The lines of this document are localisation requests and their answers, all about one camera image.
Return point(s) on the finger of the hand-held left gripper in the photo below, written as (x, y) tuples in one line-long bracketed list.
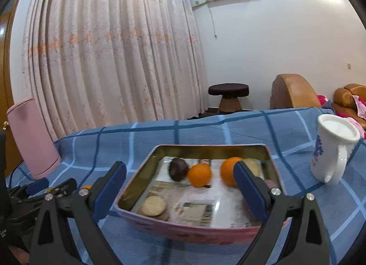
[(67, 186), (37, 184)]

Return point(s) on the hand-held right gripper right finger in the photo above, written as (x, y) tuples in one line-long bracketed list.
[(248, 193)]

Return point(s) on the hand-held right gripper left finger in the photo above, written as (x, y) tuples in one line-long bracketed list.
[(105, 193)]

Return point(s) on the small orange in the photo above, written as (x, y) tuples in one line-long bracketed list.
[(85, 187)]

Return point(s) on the round beige cracker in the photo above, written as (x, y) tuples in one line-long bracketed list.
[(253, 166), (154, 205)]

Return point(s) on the large orange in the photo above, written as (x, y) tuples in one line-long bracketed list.
[(227, 171)]

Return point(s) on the medium orange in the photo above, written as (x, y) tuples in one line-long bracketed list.
[(199, 175)]

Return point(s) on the pink floral tin box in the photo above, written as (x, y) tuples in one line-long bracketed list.
[(185, 232)]

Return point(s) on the dark brown mangosteen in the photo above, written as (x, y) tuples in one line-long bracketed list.
[(177, 169)]

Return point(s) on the pink cylindrical kettle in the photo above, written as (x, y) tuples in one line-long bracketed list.
[(31, 139)]

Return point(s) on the printed paper lining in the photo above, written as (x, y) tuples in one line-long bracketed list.
[(200, 202)]

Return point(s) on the blue plaid cloth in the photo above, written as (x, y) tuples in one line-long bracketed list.
[(300, 210)]

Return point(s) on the brass door knob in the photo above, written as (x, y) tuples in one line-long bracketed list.
[(5, 124)]

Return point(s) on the white mug with blue print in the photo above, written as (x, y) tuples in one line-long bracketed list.
[(328, 153)]

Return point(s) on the dark cushioned wooden stool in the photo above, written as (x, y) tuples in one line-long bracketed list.
[(228, 90)]

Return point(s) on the wooden door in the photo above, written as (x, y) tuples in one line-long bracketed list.
[(4, 67)]

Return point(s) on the tan leather sofa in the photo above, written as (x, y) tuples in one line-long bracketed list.
[(344, 102)]

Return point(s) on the floral pink curtain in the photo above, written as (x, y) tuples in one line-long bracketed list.
[(114, 53)]

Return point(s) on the pink cloth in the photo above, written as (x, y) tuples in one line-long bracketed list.
[(359, 106)]

